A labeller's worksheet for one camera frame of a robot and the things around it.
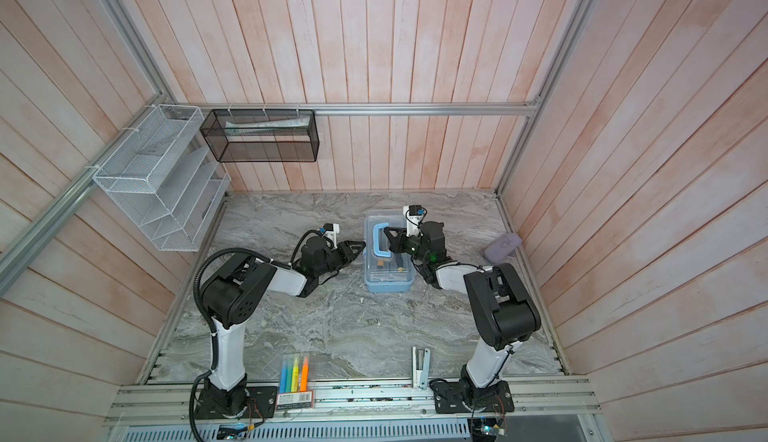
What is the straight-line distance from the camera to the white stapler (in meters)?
0.76

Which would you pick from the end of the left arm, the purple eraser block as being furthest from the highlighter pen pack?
the purple eraser block

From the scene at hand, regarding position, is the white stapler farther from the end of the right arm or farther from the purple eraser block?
the purple eraser block

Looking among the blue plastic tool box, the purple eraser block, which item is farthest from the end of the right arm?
the purple eraser block

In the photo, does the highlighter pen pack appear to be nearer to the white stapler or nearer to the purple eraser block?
the white stapler

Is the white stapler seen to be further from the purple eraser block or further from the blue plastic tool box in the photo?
the purple eraser block

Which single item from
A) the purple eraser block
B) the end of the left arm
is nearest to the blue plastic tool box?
the end of the left arm

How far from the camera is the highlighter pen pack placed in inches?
28.9

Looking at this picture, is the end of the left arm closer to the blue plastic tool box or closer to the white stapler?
the blue plastic tool box

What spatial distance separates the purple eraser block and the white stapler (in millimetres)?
403

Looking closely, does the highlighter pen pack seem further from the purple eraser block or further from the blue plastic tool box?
the purple eraser block

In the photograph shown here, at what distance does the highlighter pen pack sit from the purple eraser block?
0.67 meters

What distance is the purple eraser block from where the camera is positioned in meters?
1.01

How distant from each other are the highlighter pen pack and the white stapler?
27 centimetres

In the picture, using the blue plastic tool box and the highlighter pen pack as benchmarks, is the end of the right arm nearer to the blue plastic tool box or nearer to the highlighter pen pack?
the blue plastic tool box
